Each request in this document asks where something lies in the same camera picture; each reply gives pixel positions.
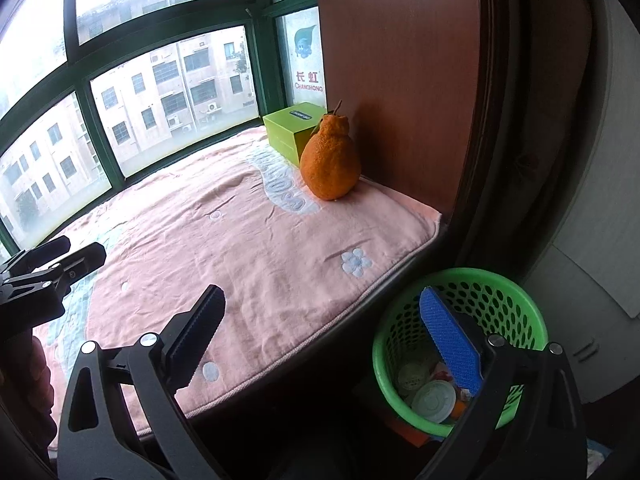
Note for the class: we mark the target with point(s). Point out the window sticker with blue figure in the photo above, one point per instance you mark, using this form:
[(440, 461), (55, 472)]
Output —
[(305, 45)]

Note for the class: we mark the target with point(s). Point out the green window frame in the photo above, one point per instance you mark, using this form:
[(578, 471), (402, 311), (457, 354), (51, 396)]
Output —
[(100, 135)]

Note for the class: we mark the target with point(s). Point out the white cabinet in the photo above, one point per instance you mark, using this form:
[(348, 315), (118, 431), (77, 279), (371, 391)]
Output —
[(600, 210)]

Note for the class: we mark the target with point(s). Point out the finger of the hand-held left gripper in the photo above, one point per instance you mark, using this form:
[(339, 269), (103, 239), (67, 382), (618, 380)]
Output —
[(85, 259), (47, 251)]

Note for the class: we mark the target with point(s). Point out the pink flower blanket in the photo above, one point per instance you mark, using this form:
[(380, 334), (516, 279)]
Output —
[(225, 240)]

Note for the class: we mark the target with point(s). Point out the person's left hand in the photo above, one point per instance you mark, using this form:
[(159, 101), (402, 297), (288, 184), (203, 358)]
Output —
[(42, 385)]

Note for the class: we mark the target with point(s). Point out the green mesh plastic basket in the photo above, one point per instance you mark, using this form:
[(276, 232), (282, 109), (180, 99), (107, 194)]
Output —
[(400, 322)]

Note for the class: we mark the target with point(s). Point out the brown wooden cabinet panel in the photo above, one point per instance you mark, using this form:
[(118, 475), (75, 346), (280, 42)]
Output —
[(400, 60)]

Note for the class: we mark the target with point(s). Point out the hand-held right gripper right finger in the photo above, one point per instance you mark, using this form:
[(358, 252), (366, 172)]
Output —
[(450, 340)]

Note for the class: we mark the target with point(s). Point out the white and blue cloth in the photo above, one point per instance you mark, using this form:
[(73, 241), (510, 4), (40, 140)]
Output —
[(597, 460)]

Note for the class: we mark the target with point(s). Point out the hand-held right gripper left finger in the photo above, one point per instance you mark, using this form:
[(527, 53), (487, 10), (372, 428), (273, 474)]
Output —
[(200, 330)]

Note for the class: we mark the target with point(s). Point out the orange flat object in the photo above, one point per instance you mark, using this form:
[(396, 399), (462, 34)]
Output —
[(410, 432)]

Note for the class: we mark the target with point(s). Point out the green tissue box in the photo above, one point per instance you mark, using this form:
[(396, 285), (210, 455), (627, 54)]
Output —
[(285, 127)]

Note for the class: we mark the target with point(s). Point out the beige apartment building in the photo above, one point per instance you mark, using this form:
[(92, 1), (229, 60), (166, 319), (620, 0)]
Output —
[(165, 90)]

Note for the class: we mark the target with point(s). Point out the orange citrus fruit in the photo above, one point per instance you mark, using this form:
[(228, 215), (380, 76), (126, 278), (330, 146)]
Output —
[(330, 165)]

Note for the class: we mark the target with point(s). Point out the white cup lid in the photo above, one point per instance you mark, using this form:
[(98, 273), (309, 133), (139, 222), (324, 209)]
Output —
[(434, 401)]

